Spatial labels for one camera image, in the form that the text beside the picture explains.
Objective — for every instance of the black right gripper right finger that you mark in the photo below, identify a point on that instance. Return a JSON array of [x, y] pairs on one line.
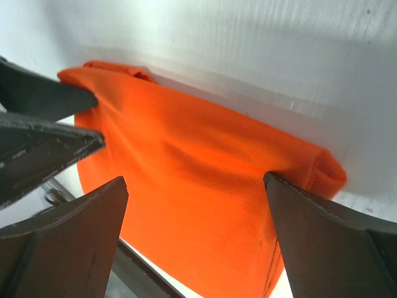
[[330, 250]]

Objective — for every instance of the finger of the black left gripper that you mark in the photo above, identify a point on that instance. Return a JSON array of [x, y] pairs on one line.
[[35, 150], [28, 93]]

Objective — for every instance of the orange t-shirt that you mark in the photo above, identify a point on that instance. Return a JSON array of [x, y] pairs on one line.
[[197, 206]]

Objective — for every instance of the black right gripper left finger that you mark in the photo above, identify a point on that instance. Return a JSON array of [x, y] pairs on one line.
[[67, 251]]

